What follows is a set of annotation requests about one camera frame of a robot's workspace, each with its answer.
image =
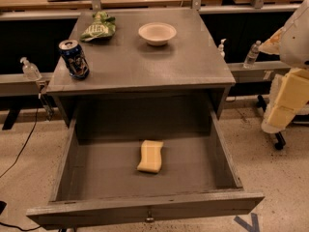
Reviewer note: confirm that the white bowl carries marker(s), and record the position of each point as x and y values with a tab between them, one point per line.
157	33

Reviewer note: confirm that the clear water bottle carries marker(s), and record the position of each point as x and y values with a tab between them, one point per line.
252	55

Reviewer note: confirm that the green chip bag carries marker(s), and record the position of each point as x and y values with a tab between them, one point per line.
103	27

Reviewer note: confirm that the open grey top drawer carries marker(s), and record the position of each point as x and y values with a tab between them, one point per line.
98	182

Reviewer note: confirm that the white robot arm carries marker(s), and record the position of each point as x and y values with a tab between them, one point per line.
291	42

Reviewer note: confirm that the left sanitizer pump bottle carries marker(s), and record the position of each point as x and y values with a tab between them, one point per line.
30	70

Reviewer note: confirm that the blue soda can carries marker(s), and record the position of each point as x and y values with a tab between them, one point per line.
74	57

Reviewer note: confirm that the metal drawer knob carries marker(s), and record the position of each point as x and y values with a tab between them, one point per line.
149	218

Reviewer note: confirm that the small right pump bottle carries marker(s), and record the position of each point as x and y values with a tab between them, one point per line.
221	48

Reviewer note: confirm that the grey metal rail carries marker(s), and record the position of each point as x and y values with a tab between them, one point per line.
18	85

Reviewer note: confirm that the yellow sponge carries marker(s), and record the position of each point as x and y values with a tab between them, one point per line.
151	160

